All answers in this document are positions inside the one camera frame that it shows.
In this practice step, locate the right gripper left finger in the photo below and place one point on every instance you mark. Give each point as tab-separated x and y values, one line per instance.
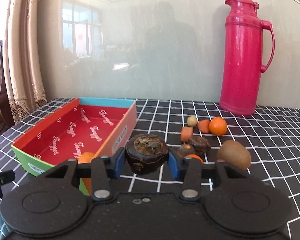
103	169

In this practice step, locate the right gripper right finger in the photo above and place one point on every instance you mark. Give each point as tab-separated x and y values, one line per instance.
189	171

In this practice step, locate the small dark chestnut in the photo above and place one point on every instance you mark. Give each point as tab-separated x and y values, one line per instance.
185	150

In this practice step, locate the large dark water chestnut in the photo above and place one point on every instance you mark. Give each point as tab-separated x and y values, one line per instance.
145	153

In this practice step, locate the brown kiwi fruit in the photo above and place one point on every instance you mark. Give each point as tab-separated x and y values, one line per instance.
235	153

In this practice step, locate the orange tangerine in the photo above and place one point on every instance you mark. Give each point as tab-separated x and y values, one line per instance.
86	157
218	126
194	156

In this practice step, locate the orange tangerine in box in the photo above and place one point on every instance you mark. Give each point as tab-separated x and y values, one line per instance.
86	157

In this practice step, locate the orange carrot chunk cylinder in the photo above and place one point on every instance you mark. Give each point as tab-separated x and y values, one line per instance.
186	133

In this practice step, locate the red cardboard box tray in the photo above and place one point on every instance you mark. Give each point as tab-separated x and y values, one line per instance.
83	125

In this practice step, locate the orange carrot chunk tapered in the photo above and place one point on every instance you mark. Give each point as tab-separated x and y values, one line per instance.
203	126

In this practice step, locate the small beige round fruit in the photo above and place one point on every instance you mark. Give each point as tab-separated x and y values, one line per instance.
192	121

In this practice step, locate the black white grid tablecloth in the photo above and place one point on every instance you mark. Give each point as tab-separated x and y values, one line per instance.
271	135

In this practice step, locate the pink thermos flask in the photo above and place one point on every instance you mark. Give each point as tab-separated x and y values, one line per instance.
243	57

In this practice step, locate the beige lace curtain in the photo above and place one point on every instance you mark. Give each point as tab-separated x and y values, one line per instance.
23	77

